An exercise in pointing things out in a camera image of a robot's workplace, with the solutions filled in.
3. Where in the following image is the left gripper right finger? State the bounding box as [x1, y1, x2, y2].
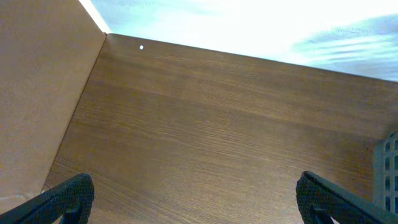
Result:
[296, 171, 397, 224]

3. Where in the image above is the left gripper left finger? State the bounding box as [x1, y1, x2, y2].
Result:
[1, 173, 95, 224]

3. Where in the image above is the grey plastic lattice basket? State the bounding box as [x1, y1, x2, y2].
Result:
[373, 131, 397, 215]

